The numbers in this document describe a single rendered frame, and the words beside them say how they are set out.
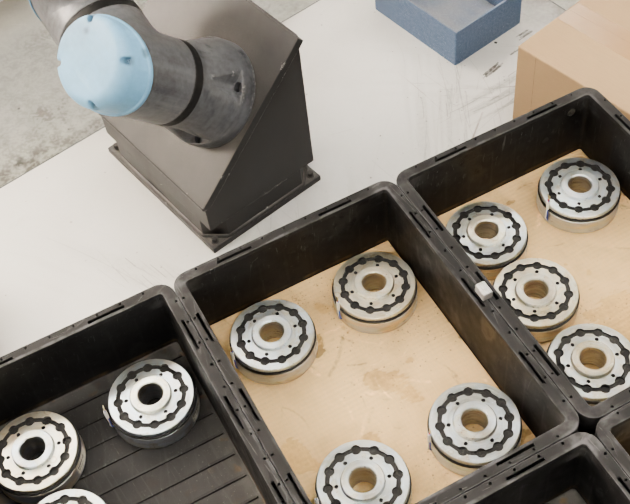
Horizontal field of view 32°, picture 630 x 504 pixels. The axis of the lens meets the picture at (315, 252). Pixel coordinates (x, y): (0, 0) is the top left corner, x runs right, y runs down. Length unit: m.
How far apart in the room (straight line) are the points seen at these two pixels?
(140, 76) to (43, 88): 1.64
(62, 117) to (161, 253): 1.32
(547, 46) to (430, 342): 0.51
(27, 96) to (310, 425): 1.86
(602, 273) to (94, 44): 0.68
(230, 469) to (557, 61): 0.74
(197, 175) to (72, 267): 0.24
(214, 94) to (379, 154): 0.35
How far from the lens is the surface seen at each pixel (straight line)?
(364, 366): 1.31
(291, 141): 1.57
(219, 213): 1.55
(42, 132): 2.87
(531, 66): 1.62
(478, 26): 1.81
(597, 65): 1.60
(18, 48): 3.13
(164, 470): 1.27
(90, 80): 1.37
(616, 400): 1.18
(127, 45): 1.35
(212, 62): 1.45
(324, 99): 1.78
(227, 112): 1.46
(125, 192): 1.70
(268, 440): 1.15
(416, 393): 1.28
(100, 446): 1.31
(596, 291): 1.38
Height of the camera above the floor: 1.94
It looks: 52 degrees down
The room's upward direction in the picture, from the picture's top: 8 degrees counter-clockwise
